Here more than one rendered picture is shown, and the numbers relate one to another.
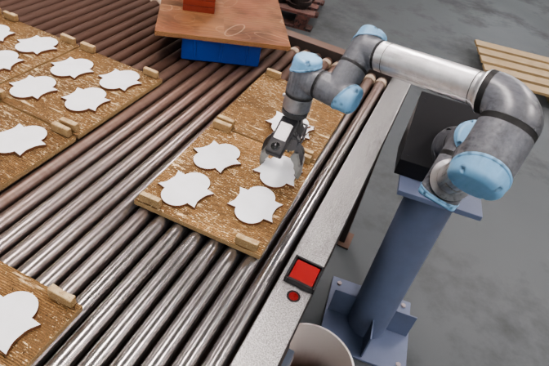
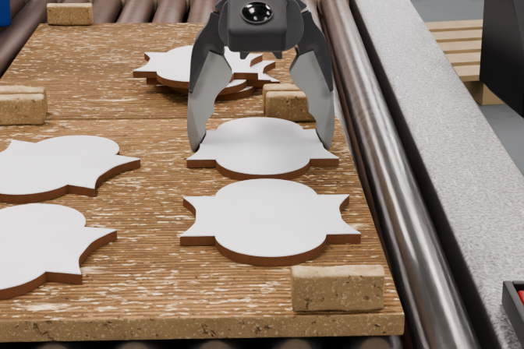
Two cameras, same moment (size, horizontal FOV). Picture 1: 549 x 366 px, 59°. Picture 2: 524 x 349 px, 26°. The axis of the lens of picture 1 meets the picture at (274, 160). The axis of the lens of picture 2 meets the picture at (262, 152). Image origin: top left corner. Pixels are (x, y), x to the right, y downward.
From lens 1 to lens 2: 0.63 m
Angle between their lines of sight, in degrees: 24
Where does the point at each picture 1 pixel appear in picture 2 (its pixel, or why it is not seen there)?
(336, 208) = (484, 182)
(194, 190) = (44, 241)
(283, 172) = (278, 143)
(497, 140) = not seen: outside the picture
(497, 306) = not seen: outside the picture
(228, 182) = (136, 204)
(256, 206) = (275, 217)
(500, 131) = not seen: outside the picture
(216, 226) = (196, 296)
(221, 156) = (66, 160)
